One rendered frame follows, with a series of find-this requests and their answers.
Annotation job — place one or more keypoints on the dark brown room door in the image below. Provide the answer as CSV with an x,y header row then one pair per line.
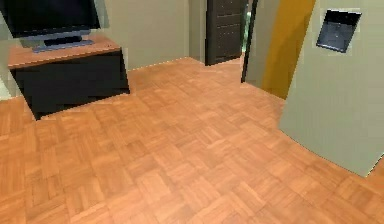
x,y
224,30

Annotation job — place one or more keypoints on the yellow room door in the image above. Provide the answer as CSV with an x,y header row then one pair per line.
x,y
286,46

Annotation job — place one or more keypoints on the black cabinet with wooden top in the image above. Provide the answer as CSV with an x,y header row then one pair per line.
x,y
70,78

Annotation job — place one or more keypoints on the black television set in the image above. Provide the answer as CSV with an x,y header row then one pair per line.
x,y
50,15

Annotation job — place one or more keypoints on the dark framed wall picture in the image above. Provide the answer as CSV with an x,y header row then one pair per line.
x,y
338,30

